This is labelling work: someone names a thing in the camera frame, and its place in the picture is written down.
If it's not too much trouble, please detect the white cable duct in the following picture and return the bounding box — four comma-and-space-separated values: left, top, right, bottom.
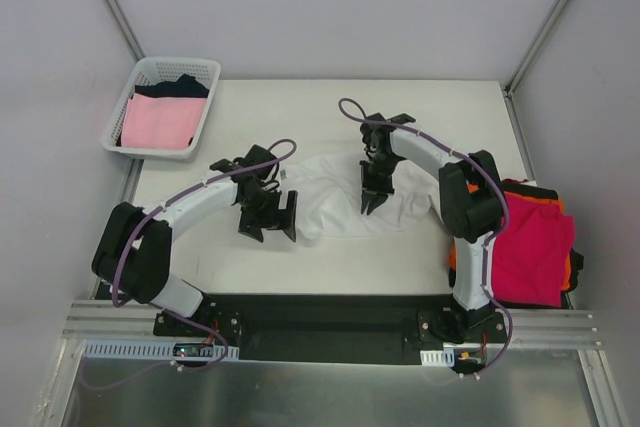
420, 348, 455, 368
84, 340, 240, 362

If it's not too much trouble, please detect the magenta t shirt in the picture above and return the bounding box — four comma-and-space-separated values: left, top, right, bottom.
489, 191, 576, 309

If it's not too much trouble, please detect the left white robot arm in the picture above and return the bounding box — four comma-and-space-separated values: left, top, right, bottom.
91, 145, 298, 336

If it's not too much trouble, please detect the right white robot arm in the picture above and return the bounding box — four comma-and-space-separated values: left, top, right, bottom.
360, 113, 509, 344

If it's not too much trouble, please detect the black t shirt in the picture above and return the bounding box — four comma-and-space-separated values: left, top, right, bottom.
447, 178, 585, 298

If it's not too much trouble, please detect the left white cable duct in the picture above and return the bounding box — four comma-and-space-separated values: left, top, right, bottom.
84, 340, 240, 362

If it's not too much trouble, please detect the right white cable duct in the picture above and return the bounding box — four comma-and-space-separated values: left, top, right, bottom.
420, 348, 455, 368

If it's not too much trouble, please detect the pink t shirt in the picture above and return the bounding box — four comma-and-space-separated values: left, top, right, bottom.
121, 94, 206, 150

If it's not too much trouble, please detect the white plastic laundry basket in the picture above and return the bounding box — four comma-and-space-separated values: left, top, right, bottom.
101, 57, 221, 161

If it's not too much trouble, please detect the right aluminium frame post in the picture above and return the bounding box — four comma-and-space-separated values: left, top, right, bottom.
503, 0, 572, 98

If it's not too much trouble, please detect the aluminium rail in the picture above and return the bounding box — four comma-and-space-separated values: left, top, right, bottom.
61, 300, 603, 350

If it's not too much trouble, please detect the white t shirt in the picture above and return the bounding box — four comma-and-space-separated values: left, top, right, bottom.
279, 153, 440, 241

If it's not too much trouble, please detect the navy t shirt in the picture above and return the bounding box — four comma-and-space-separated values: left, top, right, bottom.
134, 74, 209, 99

